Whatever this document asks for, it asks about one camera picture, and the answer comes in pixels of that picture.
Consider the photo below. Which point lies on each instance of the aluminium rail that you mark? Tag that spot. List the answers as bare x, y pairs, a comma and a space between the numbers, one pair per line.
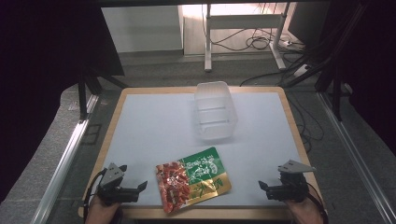
358, 155
62, 165

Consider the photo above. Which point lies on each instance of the black metal stand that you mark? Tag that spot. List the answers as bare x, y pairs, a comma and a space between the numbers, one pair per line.
336, 93
82, 96

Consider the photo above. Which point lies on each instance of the person's left hand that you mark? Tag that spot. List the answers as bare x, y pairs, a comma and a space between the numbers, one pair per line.
101, 213

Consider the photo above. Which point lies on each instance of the red and green snack packet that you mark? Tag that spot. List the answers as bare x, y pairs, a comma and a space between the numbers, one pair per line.
193, 179

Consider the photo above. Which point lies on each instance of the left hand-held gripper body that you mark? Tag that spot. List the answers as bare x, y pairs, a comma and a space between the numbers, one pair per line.
115, 192

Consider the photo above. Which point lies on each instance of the white metal desk frame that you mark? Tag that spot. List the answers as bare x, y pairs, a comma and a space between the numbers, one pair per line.
208, 37

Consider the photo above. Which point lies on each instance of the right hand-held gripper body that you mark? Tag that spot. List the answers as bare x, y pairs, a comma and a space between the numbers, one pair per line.
289, 188

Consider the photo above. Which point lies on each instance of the white power strip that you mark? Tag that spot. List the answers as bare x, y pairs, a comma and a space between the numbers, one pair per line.
302, 70

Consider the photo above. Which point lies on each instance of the black curtain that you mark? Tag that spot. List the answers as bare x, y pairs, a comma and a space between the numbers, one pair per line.
373, 62
46, 62

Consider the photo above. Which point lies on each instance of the wooden-edged table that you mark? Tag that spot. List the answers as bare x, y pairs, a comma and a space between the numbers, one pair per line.
155, 124

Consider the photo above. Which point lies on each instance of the person's right hand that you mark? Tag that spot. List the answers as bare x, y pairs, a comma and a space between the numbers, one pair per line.
303, 213

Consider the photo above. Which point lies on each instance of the clear plastic container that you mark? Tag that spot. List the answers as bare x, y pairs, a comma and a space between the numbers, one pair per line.
214, 112

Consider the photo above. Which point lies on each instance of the white cabinet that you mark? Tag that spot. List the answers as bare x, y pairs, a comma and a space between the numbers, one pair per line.
143, 28

